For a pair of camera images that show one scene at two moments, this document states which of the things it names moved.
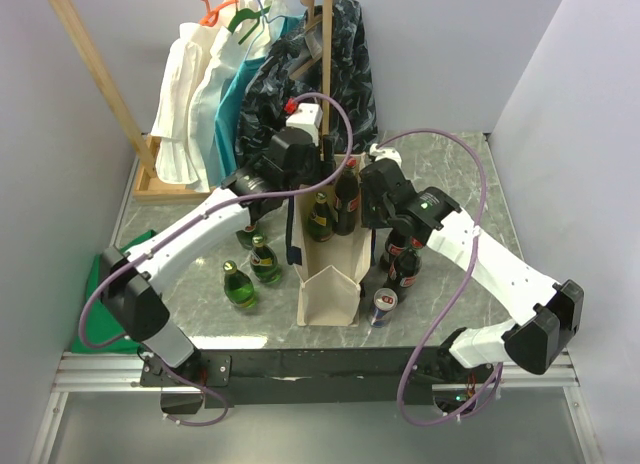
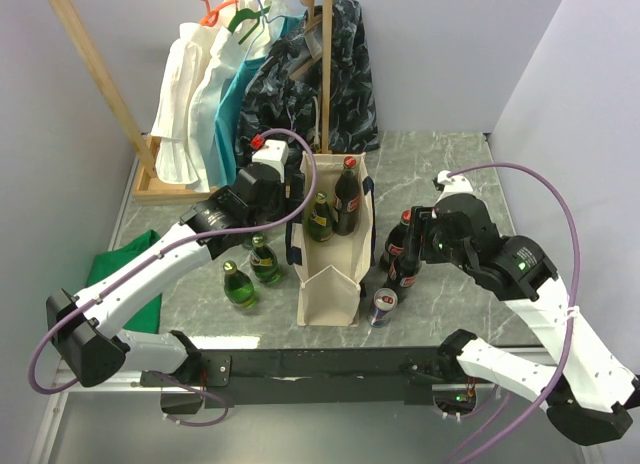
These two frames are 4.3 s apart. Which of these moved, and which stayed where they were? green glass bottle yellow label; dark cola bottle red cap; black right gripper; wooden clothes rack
Moved: black right gripper
Stayed: dark cola bottle red cap; green glass bottle yellow label; wooden clothes rack
